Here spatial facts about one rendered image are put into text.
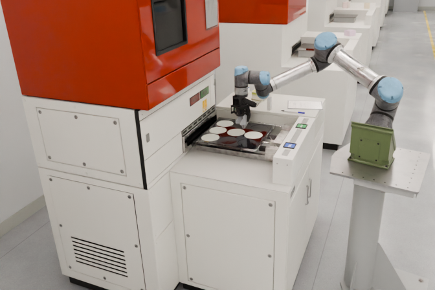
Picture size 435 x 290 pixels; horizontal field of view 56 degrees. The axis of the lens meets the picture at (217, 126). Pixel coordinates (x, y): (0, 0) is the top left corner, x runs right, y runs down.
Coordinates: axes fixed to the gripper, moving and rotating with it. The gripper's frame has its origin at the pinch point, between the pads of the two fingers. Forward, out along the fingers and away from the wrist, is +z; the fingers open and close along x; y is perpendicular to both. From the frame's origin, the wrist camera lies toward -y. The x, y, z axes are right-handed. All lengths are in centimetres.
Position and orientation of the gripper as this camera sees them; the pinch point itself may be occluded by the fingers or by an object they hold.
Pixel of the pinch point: (244, 125)
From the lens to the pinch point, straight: 238.0
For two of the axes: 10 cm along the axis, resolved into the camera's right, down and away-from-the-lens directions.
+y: -7.5, 2.8, -6.0
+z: 0.4, 9.2, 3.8
